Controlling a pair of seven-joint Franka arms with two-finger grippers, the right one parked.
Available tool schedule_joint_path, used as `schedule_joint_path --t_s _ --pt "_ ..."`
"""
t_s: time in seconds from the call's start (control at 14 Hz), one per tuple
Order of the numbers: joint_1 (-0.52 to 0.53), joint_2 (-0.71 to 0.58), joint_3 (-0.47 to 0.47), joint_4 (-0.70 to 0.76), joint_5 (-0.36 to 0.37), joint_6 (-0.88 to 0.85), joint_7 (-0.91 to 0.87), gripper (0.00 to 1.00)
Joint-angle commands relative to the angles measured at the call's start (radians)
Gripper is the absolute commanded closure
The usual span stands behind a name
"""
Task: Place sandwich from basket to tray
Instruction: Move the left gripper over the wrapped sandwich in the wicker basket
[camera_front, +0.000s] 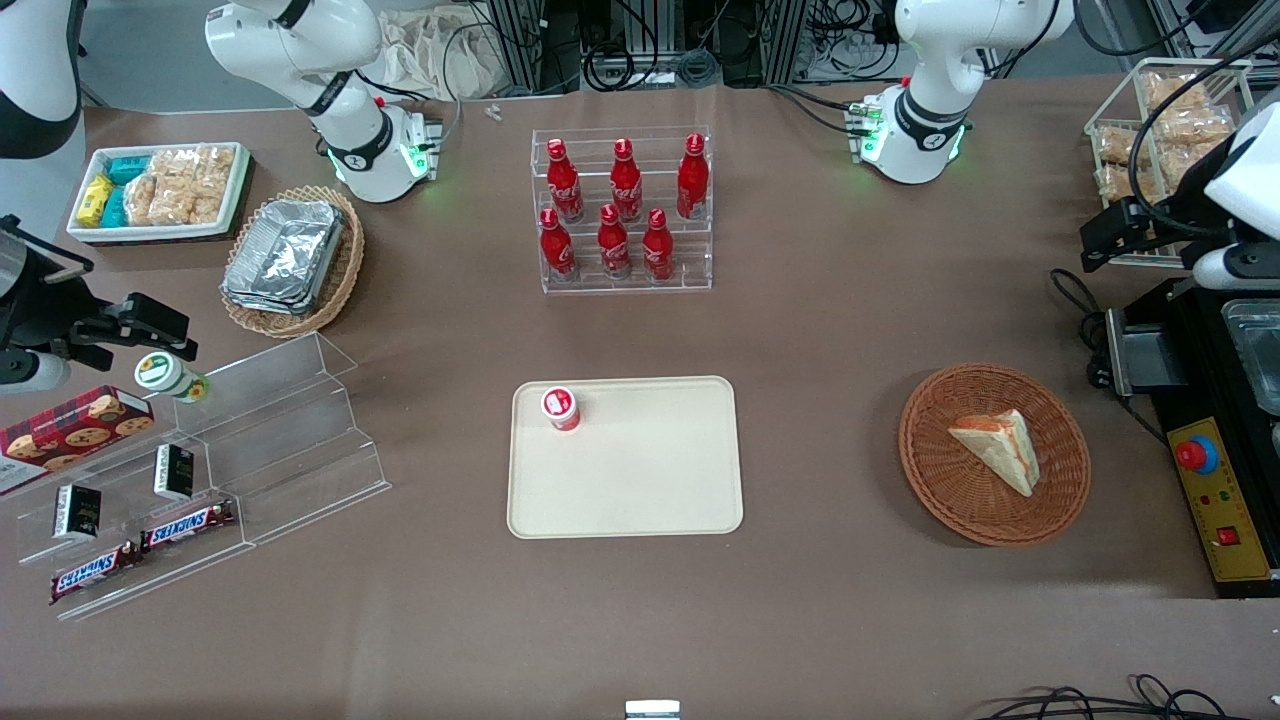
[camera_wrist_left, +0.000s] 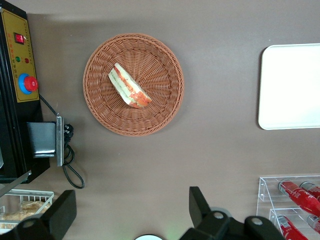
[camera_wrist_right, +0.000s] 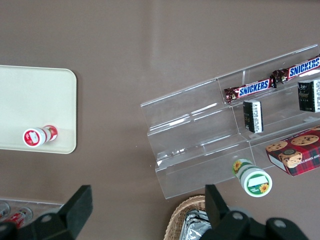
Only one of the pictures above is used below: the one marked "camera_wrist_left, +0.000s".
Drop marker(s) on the red cola bottle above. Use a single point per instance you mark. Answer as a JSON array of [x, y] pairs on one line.
[[297, 196], [315, 222], [313, 190], [290, 228]]

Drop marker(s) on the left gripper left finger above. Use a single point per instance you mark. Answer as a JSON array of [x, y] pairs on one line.
[[62, 212]]

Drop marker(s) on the round brown wicker basket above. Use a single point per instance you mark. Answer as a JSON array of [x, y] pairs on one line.
[[155, 62]]

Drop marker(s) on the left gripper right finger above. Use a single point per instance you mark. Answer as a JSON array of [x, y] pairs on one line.
[[200, 207]]

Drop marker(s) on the clear acrylic bottle rack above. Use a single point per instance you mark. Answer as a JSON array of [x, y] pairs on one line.
[[265, 190]]

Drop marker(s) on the cream plastic tray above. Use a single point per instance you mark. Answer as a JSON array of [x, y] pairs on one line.
[[290, 87]]

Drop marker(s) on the clear-wrapped crispy snack pack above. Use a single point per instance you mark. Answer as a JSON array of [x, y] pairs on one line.
[[33, 207], [17, 218]]

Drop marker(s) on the triangular sandwich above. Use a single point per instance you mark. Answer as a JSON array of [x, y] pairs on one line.
[[127, 86]]

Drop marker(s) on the black machine yellow control panel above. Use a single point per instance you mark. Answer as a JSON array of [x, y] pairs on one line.
[[7, 100]]

